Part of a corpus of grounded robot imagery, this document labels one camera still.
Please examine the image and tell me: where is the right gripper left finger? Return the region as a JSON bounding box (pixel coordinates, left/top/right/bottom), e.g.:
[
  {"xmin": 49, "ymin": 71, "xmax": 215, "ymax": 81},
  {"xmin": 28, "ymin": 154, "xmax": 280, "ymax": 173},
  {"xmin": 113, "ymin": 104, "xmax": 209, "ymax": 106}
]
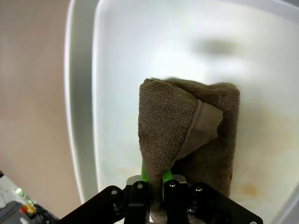
[{"xmin": 59, "ymin": 160, "xmax": 152, "ymax": 224}]

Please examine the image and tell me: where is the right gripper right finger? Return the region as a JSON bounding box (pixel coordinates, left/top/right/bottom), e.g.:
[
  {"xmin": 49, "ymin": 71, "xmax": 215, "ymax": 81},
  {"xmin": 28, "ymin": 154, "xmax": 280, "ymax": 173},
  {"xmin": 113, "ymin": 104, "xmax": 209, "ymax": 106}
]
[{"xmin": 162, "ymin": 169, "xmax": 263, "ymax": 224}]

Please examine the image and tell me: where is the brown towel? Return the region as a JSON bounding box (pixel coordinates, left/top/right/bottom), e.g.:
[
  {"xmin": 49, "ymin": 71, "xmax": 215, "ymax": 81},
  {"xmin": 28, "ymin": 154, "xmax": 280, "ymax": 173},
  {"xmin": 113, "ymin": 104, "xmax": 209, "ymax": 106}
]
[{"xmin": 138, "ymin": 77, "xmax": 241, "ymax": 222}]

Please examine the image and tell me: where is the red yellow emergency stop button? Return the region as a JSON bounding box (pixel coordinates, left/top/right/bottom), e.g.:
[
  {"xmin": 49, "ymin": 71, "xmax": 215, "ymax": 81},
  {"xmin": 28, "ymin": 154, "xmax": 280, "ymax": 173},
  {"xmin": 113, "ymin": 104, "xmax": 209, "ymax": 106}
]
[{"xmin": 20, "ymin": 202, "xmax": 36, "ymax": 215}]

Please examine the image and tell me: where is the grey control box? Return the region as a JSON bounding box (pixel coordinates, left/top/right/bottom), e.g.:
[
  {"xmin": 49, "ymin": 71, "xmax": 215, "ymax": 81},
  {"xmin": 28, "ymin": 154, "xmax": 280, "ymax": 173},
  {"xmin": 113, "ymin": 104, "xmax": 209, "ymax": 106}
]
[{"xmin": 0, "ymin": 171, "xmax": 59, "ymax": 224}]

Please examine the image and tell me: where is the white plastic tray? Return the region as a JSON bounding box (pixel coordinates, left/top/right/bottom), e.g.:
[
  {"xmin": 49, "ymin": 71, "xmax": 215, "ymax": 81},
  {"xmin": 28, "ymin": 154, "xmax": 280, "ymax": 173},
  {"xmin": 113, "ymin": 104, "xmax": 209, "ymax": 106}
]
[{"xmin": 64, "ymin": 0, "xmax": 299, "ymax": 224}]

